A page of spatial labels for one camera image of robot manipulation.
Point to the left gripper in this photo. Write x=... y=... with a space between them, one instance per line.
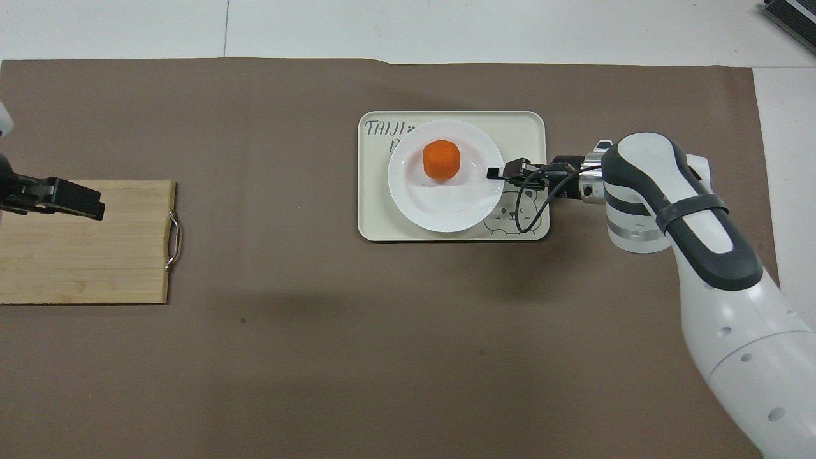
x=7 y=191

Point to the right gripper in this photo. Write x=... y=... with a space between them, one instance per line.
x=569 y=160

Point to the cream tray with bear print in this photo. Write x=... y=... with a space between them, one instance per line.
x=376 y=217

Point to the white round plate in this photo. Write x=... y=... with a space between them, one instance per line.
x=446 y=204

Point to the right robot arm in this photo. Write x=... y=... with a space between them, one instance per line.
x=714 y=287

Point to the orange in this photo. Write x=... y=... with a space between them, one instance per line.
x=440 y=159

